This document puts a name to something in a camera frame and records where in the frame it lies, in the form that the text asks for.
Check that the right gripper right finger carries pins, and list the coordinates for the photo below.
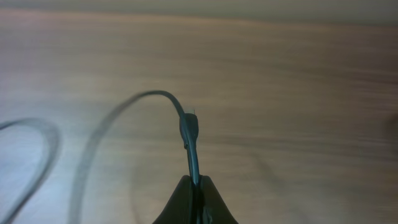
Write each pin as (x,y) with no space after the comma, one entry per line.
(214,208)

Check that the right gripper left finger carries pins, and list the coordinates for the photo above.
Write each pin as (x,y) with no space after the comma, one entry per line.
(177,209)

